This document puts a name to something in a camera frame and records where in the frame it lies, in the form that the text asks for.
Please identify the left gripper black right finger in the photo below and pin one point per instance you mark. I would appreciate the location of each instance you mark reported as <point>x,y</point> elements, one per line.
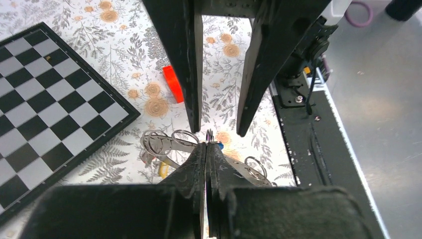
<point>237,209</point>

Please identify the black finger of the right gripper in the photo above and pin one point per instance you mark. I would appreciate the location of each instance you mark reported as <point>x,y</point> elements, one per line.
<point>179,26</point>
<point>286,34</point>

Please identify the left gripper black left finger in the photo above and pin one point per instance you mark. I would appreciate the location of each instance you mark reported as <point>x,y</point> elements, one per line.
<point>171,209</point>

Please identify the large grey metal keyring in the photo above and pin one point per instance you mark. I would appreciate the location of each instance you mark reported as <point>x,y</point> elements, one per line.
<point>157,144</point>

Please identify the yellow key tag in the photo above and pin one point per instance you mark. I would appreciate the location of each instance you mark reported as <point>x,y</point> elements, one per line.
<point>163,170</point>

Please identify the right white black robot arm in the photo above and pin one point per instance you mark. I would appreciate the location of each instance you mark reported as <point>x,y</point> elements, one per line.
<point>249,8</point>

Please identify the red plastic block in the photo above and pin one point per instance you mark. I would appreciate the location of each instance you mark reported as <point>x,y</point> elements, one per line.
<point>173,83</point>

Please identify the floral table mat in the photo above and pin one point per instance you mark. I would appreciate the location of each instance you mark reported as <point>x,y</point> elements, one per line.
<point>117,38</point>

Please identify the black white checkerboard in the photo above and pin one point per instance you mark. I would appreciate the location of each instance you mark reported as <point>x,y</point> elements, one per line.
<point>55,112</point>

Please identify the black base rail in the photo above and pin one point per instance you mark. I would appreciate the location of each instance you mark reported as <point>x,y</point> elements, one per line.
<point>318,148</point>

